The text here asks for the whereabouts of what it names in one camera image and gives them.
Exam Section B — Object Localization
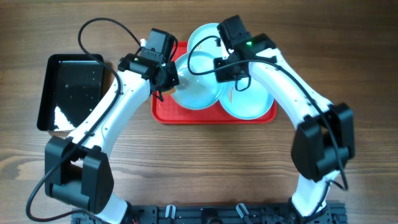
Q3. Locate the light blue plate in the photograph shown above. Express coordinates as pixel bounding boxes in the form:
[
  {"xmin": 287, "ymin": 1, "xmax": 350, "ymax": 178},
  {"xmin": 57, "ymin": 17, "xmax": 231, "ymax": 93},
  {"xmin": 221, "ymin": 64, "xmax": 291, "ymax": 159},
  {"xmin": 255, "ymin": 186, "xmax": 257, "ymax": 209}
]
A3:
[
  {"xmin": 219, "ymin": 78, "xmax": 274, "ymax": 120},
  {"xmin": 172, "ymin": 51, "xmax": 226, "ymax": 110},
  {"xmin": 187, "ymin": 23, "xmax": 223, "ymax": 58}
]

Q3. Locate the light blue plate back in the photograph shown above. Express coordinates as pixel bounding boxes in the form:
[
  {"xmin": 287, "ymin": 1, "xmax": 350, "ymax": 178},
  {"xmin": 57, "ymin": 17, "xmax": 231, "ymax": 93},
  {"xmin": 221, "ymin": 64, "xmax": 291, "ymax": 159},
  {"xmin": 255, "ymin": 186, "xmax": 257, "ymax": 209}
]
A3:
[{"xmin": 187, "ymin": 23, "xmax": 223, "ymax": 58}]

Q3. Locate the green and orange sponge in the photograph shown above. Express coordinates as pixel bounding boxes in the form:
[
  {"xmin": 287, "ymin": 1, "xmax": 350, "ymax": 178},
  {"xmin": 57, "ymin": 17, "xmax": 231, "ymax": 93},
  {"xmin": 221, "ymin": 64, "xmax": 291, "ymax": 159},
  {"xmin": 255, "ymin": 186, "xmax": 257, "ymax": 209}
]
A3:
[{"xmin": 162, "ymin": 87, "xmax": 176, "ymax": 95}]

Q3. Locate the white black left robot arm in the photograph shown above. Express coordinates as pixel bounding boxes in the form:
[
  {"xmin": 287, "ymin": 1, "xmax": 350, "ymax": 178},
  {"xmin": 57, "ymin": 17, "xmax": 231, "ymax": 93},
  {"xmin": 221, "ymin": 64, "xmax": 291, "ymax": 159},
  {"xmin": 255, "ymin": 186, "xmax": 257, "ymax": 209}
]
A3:
[{"xmin": 41, "ymin": 29, "xmax": 179, "ymax": 223}]

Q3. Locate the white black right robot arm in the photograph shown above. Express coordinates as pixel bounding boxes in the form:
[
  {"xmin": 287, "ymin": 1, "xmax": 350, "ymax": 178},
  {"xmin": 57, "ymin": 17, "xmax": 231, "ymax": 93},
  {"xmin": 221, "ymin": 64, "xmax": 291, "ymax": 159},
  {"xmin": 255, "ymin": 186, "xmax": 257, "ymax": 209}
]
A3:
[{"xmin": 215, "ymin": 15, "xmax": 355, "ymax": 222}]

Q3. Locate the red serving tray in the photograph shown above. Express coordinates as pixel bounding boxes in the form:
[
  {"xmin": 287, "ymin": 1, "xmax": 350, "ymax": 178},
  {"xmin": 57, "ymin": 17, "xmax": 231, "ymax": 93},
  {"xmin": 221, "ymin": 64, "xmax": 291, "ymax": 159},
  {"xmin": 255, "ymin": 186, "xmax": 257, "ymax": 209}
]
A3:
[{"xmin": 151, "ymin": 40, "xmax": 278, "ymax": 125}]

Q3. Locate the black water tray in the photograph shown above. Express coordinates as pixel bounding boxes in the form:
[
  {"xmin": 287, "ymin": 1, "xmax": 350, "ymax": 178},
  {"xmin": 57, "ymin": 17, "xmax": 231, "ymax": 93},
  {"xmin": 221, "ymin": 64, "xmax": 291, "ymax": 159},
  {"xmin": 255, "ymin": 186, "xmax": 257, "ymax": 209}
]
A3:
[{"xmin": 37, "ymin": 54, "xmax": 104, "ymax": 131}]

